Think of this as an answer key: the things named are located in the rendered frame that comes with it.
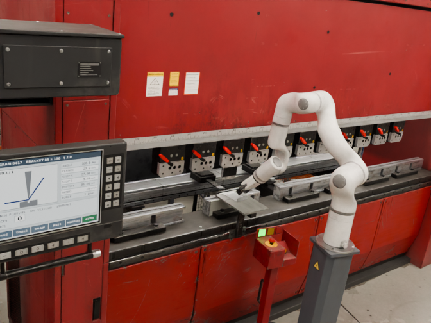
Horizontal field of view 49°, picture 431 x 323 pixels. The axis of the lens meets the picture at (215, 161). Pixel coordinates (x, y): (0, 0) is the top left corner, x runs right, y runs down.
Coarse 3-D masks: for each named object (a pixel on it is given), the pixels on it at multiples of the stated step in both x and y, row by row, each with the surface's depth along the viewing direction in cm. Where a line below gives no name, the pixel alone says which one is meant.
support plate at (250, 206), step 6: (222, 198) 273; (228, 198) 274; (252, 198) 278; (228, 204) 267; (234, 204) 266; (240, 204) 267; (246, 204) 268; (252, 204) 269; (258, 204) 270; (240, 210) 260; (246, 210) 261; (252, 210) 262; (258, 210) 263; (264, 210) 266
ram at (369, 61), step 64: (128, 0) 203; (192, 0) 221; (256, 0) 243; (320, 0) 269; (128, 64) 213; (192, 64) 233; (256, 64) 257; (320, 64) 287; (384, 64) 325; (128, 128) 224; (192, 128) 247
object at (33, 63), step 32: (0, 32) 127; (32, 32) 132; (64, 32) 137; (96, 32) 146; (0, 64) 131; (32, 64) 135; (64, 64) 141; (96, 64) 146; (0, 96) 133; (32, 96) 139; (64, 96) 144
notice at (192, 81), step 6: (186, 72) 233; (192, 72) 235; (198, 72) 237; (186, 78) 234; (192, 78) 236; (198, 78) 238; (186, 84) 235; (192, 84) 237; (198, 84) 239; (186, 90) 236; (192, 90) 239
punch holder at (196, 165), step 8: (192, 144) 252; (200, 144) 253; (208, 144) 257; (200, 152) 255; (208, 152) 259; (184, 160) 261; (192, 160) 254; (200, 160) 257; (208, 160) 260; (192, 168) 255; (200, 168) 259; (208, 168) 262
